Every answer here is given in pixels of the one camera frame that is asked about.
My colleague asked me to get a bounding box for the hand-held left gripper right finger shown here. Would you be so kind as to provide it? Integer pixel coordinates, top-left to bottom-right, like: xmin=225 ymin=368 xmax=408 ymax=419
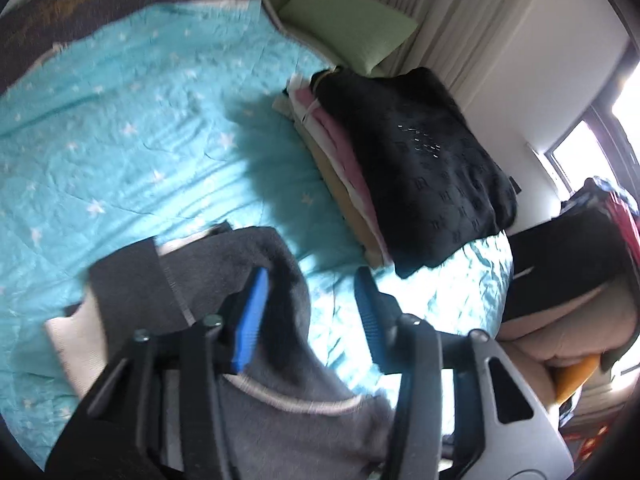
xmin=353 ymin=266 xmax=573 ymax=480

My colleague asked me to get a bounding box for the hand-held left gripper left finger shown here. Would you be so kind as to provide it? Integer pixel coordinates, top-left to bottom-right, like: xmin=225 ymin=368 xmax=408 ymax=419
xmin=47 ymin=266 xmax=271 ymax=480

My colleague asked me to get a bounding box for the grey sweater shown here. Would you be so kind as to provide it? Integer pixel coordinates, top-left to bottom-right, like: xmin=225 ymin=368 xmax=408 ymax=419
xmin=42 ymin=225 xmax=396 ymax=480

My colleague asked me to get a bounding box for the stack of folded clothes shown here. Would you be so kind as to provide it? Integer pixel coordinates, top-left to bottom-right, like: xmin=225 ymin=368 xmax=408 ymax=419
xmin=310 ymin=66 xmax=518 ymax=280

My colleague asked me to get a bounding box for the colourful clothes pile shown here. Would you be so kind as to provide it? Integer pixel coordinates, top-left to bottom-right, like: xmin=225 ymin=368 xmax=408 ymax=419
xmin=560 ymin=175 xmax=640 ymax=261

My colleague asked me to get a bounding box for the beige folded garment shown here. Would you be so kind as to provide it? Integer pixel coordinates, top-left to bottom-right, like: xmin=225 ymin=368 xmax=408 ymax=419
xmin=272 ymin=95 xmax=386 ymax=266

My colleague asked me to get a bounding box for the pink folded garment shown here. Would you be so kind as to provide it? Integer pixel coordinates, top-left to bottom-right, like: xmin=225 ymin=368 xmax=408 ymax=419
xmin=295 ymin=87 xmax=396 ymax=266

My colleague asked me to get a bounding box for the beige armchair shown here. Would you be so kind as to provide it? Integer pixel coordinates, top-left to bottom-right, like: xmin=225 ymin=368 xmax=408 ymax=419
xmin=500 ymin=207 xmax=640 ymax=411

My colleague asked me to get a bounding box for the light blue star quilt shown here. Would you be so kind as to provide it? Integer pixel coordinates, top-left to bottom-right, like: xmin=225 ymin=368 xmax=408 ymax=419
xmin=0 ymin=0 xmax=516 ymax=466

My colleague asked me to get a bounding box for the black garment on armchair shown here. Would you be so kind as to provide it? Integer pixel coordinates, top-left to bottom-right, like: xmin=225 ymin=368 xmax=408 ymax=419
xmin=502 ymin=209 xmax=636 ymax=322

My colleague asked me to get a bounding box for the orange cushion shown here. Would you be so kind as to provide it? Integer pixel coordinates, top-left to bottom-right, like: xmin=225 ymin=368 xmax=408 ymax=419
xmin=552 ymin=354 xmax=601 ymax=406

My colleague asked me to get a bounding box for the window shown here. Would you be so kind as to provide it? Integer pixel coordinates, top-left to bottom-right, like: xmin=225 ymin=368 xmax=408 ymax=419
xmin=547 ymin=55 xmax=640 ymax=196

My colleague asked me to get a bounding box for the large green pillow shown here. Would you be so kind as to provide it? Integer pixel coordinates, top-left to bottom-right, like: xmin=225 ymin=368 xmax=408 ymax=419
xmin=277 ymin=0 xmax=420 ymax=77

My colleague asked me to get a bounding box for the white curtain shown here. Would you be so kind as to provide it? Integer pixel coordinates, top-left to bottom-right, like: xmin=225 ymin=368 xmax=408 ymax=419
xmin=300 ymin=0 xmax=556 ymax=111

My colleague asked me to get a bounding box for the dark deer print blanket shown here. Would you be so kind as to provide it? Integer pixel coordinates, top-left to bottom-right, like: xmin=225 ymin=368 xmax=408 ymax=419
xmin=0 ymin=0 xmax=266 ymax=96

